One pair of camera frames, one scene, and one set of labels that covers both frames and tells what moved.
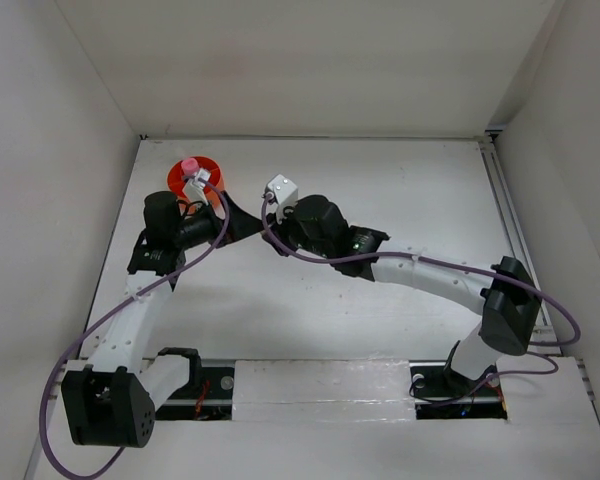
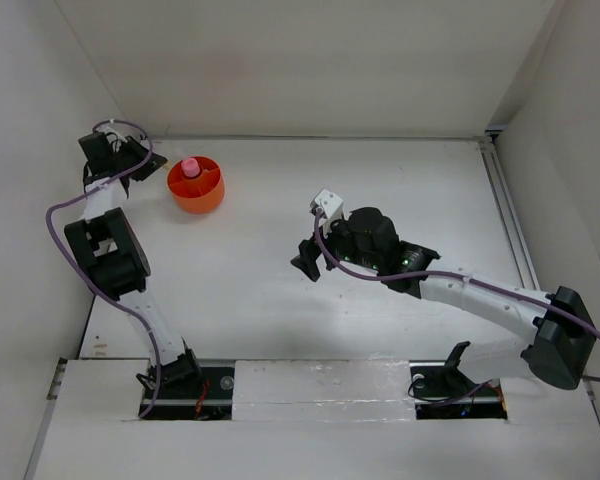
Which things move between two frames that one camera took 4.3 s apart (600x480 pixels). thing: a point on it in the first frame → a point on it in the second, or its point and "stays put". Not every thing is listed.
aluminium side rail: [542, 339] stays put
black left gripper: [239, 224] → [154, 162]
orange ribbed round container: [176, 179] stays put
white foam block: [322, 390] stays put
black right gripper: [278, 230] → [306, 259]
